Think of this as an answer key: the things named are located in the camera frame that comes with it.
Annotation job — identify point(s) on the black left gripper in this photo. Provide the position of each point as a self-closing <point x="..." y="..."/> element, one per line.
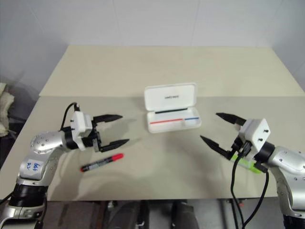
<point x="95" y="139"/>

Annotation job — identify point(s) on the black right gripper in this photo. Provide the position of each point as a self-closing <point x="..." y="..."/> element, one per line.
<point x="240" y="149"/>

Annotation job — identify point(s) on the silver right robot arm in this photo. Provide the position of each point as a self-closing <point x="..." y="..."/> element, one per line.
<point x="286" y="158"/>

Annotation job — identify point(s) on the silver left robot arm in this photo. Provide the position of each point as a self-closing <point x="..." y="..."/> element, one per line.
<point x="43" y="143"/>

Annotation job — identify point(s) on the white open pencil case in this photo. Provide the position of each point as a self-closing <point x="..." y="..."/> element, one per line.
<point x="171" y="98"/>

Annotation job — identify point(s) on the red and black marker pen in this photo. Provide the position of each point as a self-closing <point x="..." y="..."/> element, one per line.
<point x="100" y="163"/>

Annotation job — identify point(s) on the green highlighter pen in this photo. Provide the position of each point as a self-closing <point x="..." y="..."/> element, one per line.
<point x="247" y="166"/>

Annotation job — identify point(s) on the beige crumpled cloth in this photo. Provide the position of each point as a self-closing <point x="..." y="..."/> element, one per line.
<point x="6" y="100"/>

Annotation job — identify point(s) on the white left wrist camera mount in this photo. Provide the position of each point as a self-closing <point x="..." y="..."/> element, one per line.
<point x="79" y="124"/>

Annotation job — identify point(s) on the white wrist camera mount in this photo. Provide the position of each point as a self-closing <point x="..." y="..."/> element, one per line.
<point x="258" y="130"/>
<point x="79" y="124"/>

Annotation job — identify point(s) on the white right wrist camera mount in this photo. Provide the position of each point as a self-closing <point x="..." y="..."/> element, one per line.
<point x="258" y="130"/>

